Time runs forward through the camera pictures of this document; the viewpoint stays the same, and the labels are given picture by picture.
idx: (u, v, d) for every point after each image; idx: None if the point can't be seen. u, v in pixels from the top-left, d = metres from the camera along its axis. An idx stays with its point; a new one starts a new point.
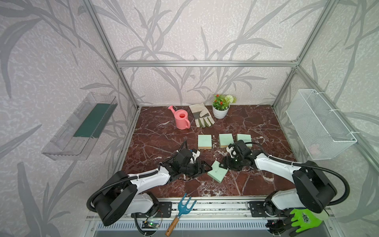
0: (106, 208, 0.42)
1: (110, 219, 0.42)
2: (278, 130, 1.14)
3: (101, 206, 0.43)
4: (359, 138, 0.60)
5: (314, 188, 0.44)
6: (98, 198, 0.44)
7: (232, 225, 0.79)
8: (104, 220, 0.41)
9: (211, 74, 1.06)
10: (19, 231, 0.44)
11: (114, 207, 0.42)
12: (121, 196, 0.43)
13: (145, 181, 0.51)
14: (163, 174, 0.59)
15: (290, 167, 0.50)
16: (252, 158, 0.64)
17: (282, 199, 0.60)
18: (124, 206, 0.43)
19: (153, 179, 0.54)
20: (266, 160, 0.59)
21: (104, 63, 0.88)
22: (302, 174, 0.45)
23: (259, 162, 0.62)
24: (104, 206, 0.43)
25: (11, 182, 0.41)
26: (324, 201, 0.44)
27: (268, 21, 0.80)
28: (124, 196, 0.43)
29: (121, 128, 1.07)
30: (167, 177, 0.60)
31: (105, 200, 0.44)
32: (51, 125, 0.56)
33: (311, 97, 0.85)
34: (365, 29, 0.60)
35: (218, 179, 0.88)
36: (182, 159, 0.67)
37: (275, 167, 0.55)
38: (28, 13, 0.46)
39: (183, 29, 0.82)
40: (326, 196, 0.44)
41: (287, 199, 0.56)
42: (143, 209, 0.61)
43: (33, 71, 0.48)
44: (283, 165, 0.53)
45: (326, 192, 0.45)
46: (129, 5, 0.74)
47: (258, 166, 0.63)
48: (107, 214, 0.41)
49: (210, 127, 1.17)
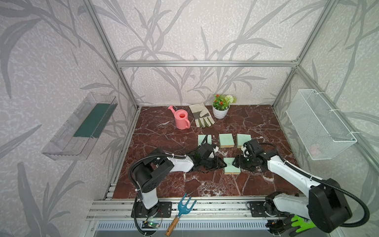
0: (145, 177, 0.48)
1: (147, 188, 0.47)
2: (278, 130, 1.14)
3: (141, 176, 0.48)
4: (359, 138, 0.60)
5: (329, 207, 0.44)
6: (138, 169, 0.49)
7: (232, 225, 0.79)
8: (142, 188, 0.46)
9: (211, 74, 1.06)
10: (19, 231, 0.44)
11: (152, 177, 0.47)
12: (160, 169, 0.48)
13: (177, 162, 0.57)
14: (189, 161, 0.65)
15: (309, 181, 0.46)
16: (263, 156, 0.63)
17: (284, 203, 0.59)
18: (160, 177, 0.49)
19: (182, 162, 0.60)
20: (281, 165, 0.56)
21: (104, 63, 0.88)
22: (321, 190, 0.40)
23: (272, 165, 0.59)
24: (143, 176, 0.48)
25: (11, 182, 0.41)
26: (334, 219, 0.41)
27: (268, 21, 0.80)
28: (161, 169, 0.48)
29: (121, 128, 1.07)
30: (192, 165, 0.66)
31: (144, 171, 0.49)
32: (50, 125, 0.56)
33: (311, 97, 0.86)
34: (365, 28, 0.60)
35: (225, 171, 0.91)
36: (204, 152, 0.72)
37: (293, 177, 0.51)
38: (28, 13, 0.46)
39: (183, 29, 0.82)
40: (338, 216, 0.42)
41: (291, 204, 0.56)
42: (148, 204, 0.62)
43: (33, 71, 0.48)
44: (300, 176, 0.49)
45: (339, 213, 0.42)
46: (129, 5, 0.74)
47: (271, 168, 0.60)
48: (144, 182, 0.47)
49: (210, 127, 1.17)
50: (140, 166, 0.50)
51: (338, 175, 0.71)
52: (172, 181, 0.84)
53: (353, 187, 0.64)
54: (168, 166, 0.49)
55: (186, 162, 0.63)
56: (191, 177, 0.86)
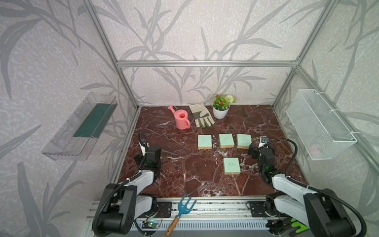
0: (117, 217, 0.42)
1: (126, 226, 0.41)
2: (279, 130, 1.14)
3: (111, 219, 0.41)
4: (359, 138, 0.60)
5: (324, 215, 0.42)
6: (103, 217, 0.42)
7: (232, 225, 0.79)
8: (122, 229, 0.40)
9: (211, 74, 1.06)
10: (19, 231, 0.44)
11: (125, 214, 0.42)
12: (125, 202, 0.43)
13: (137, 181, 0.53)
14: (146, 173, 0.61)
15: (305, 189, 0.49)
16: (270, 176, 0.65)
17: (287, 210, 0.58)
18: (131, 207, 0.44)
19: (141, 180, 0.55)
20: (283, 179, 0.59)
21: (104, 63, 0.88)
22: (315, 197, 0.45)
23: (276, 180, 0.62)
24: (114, 218, 0.41)
25: (11, 182, 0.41)
26: (335, 232, 0.41)
27: (268, 21, 0.80)
28: (126, 200, 0.43)
29: (121, 128, 1.07)
30: (151, 174, 0.63)
31: (111, 215, 0.42)
32: (51, 125, 0.56)
33: (311, 97, 0.85)
34: (365, 28, 0.60)
35: (225, 171, 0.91)
36: (154, 154, 0.70)
37: (291, 186, 0.54)
38: (28, 13, 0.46)
39: (183, 29, 0.82)
40: (339, 229, 0.41)
41: (294, 211, 0.54)
42: (145, 207, 0.62)
43: (33, 71, 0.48)
44: (298, 186, 0.52)
45: (337, 224, 0.41)
46: (129, 5, 0.74)
47: (275, 184, 0.63)
48: (121, 222, 0.41)
49: (210, 127, 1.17)
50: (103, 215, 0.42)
51: (338, 176, 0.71)
52: (172, 181, 0.84)
53: (354, 188, 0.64)
54: (131, 190, 0.45)
55: (144, 176, 0.59)
56: (191, 177, 0.86)
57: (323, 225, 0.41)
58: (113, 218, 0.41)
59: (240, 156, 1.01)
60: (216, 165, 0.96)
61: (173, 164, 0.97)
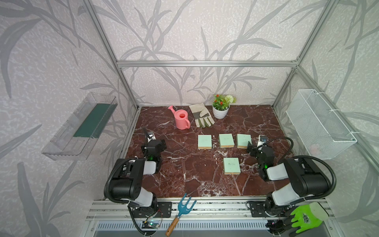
0: (128, 183, 0.46)
1: (135, 192, 0.46)
2: (279, 130, 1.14)
3: (122, 185, 0.45)
4: (359, 138, 0.60)
5: (298, 169, 0.50)
6: (114, 183, 0.46)
7: (232, 225, 0.79)
8: (132, 193, 0.44)
9: (211, 74, 1.06)
10: (19, 231, 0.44)
11: (134, 179, 0.46)
12: (135, 171, 0.48)
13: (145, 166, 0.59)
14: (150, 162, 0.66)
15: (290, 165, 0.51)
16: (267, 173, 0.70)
17: (281, 195, 0.61)
18: (140, 176, 0.49)
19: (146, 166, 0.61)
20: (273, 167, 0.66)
21: (104, 63, 0.88)
22: (291, 159, 0.53)
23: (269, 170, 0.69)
24: (125, 183, 0.46)
25: (11, 182, 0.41)
26: (307, 178, 0.47)
27: (268, 21, 0.80)
28: (136, 169, 0.49)
29: (121, 128, 1.07)
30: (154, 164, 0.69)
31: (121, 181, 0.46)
32: (50, 125, 0.56)
33: (311, 97, 0.85)
34: (365, 28, 0.60)
35: (225, 171, 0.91)
36: (154, 148, 0.74)
37: (279, 167, 0.61)
38: (28, 13, 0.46)
39: (183, 29, 0.82)
40: (312, 177, 0.47)
41: (285, 191, 0.58)
42: (146, 203, 0.62)
43: (33, 71, 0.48)
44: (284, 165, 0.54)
45: (310, 175, 0.48)
46: (129, 5, 0.74)
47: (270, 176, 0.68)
48: (131, 187, 0.45)
49: (210, 127, 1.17)
50: (114, 181, 0.46)
51: (338, 175, 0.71)
52: (172, 181, 0.84)
53: (354, 187, 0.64)
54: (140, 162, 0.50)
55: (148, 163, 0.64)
56: (191, 177, 0.86)
57: (299, 177, 0.48)
58: (123, 184, 0.45)
59: (240, 156, 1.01)
60: (216, 165, 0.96)
61: (173, 164, 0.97)
